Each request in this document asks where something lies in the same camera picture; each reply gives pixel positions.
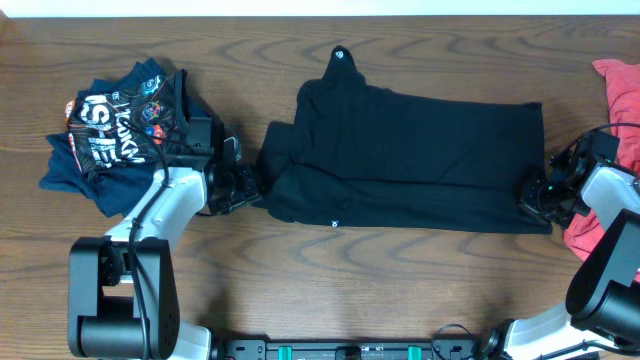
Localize folded navy blue shirt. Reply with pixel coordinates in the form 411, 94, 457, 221
38, 57, 221, 219

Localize plain black t-shirt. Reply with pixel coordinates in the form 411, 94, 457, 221
257, 46, 551, 234

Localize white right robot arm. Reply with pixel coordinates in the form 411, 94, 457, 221
486, 163, 639, 359

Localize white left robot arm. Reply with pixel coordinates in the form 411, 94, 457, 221
67, 156, 262, 359

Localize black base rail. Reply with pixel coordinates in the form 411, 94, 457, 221
208, 324, 500, 360

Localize red cloth garment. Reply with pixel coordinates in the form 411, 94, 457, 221
563, 59, 639, 261

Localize black graphic print shirt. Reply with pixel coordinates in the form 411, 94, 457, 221
65, 70, 187, 174

